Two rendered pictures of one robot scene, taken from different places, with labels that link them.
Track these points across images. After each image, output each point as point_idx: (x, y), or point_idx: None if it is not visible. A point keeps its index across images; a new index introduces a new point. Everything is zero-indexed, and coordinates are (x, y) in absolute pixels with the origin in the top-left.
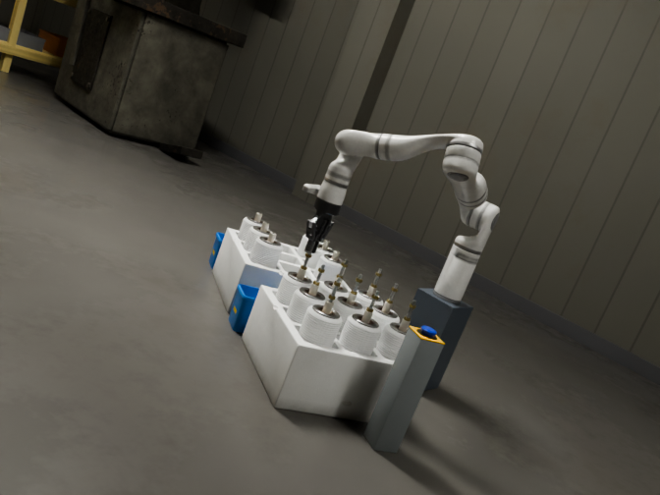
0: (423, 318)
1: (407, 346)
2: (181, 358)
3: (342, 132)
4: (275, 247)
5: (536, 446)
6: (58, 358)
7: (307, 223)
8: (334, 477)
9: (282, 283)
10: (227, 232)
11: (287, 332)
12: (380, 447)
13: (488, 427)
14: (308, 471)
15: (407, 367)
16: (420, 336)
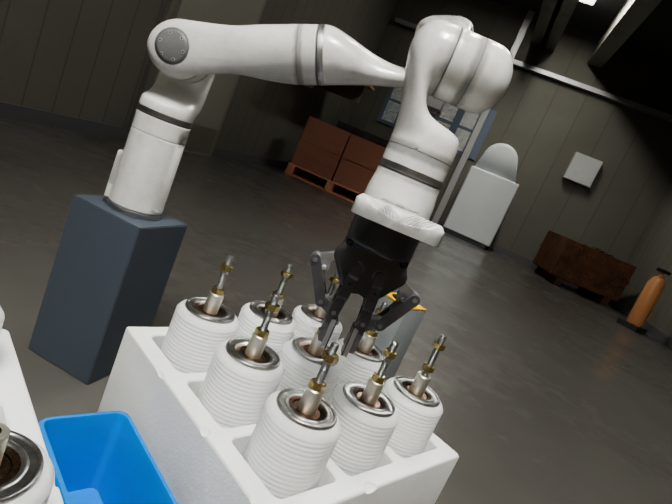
0: (149, 266)
1: (406, 328)
2: None
3: (511, 61)
4: (44, 451)
5: (167, 290)
6: None
7: (415, 305)
8: (456, 478)
9: (326, 453)
10: None
11: (428, 471)
12: None
13: (167, 316)
14: (477, 500)
15: (407, 345)
16: (422, 308)
